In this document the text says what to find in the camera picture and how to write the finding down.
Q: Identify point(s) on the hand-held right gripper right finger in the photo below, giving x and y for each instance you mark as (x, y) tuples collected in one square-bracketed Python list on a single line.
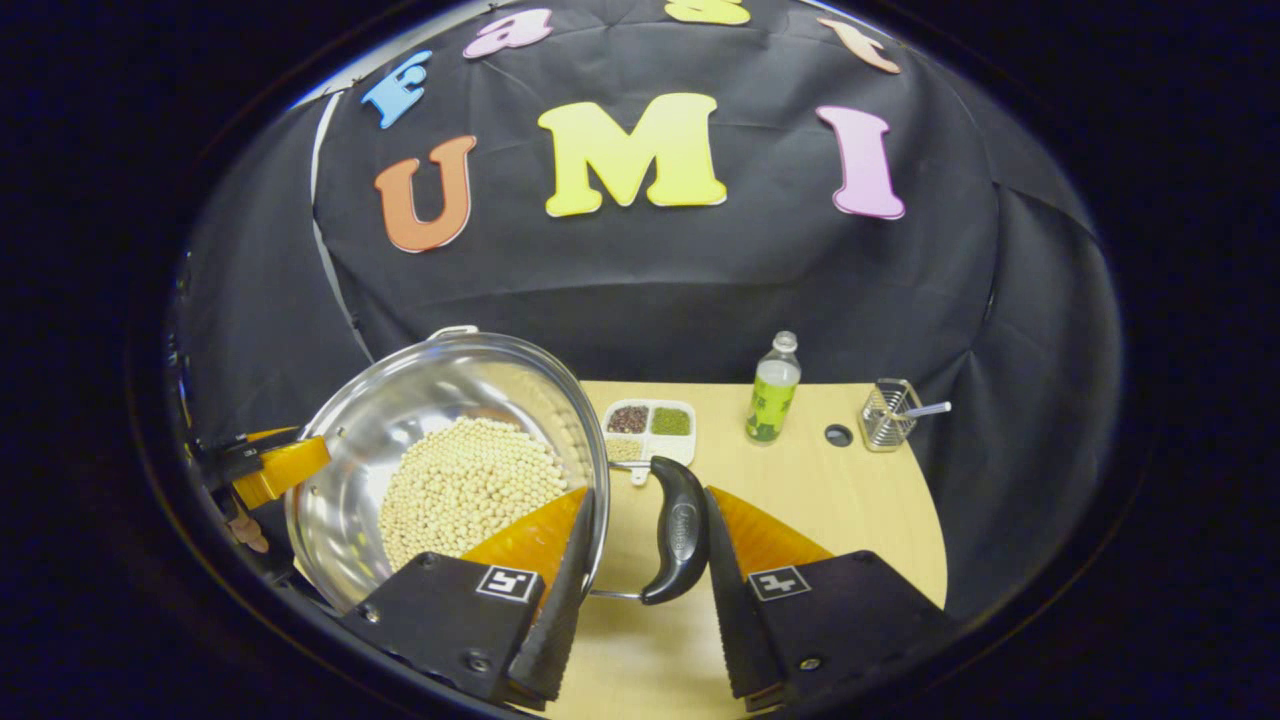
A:
[(730, 600)]

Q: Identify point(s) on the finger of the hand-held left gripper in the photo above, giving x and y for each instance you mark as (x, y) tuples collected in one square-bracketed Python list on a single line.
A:
[(270, 433), (285, 470)]

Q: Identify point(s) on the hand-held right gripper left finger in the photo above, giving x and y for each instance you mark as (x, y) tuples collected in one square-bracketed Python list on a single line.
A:
[(570, 610)]

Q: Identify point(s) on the pile of soybeans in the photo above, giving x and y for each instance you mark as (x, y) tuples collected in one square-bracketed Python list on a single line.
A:
[(460, 490)]

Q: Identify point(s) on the white divided bean dish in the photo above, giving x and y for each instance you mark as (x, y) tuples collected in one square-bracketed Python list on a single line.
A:
[(650, 420)]

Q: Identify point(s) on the black table grommet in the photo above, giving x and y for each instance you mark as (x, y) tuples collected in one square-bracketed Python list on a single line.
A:
[(838, 435)]

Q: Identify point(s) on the green label plastic bottle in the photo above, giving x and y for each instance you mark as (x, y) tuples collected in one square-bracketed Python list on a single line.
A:
[(772, 400)]

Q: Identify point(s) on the metal spoon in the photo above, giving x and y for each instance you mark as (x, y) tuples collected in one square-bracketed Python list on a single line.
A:
[(932, 409)]

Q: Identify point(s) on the black backdrop cloth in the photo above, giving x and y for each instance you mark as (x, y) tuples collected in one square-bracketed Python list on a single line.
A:
[(700, 280)]

